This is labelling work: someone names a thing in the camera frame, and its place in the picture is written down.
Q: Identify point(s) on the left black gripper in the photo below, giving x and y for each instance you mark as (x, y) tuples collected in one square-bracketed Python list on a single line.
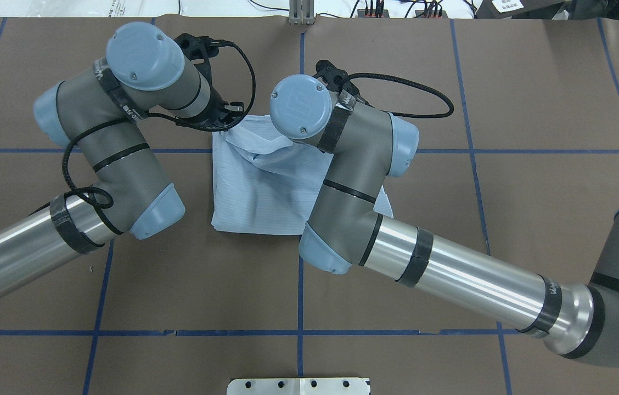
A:
[(216, 110)]

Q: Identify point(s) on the light blue button shirt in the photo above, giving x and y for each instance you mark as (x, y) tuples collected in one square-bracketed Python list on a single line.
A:
[(262, 182)]

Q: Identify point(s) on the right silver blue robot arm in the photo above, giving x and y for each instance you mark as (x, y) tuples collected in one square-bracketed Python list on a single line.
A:
[(576, 321)]

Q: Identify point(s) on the orange black electronics box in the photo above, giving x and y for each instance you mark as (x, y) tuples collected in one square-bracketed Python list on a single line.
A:
[(373, 9), (430, 10)]

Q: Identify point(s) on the brown table mat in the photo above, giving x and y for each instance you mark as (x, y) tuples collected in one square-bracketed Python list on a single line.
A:
[(526, 168)]

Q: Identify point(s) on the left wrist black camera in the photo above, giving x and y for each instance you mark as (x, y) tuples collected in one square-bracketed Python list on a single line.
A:
[(198, 48)]

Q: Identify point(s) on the wrist black camera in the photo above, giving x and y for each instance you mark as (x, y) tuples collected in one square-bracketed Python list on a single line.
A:
[(198, 48), (333, 77)]

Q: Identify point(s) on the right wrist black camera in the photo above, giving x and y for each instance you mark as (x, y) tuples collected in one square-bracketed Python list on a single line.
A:
[(333, 77)]

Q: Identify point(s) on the aluminium frame post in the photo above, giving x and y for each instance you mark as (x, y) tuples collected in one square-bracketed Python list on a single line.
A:
[(301, 12)]

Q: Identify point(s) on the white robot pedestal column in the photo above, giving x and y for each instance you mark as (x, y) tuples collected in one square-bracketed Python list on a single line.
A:
[(300, 385)]

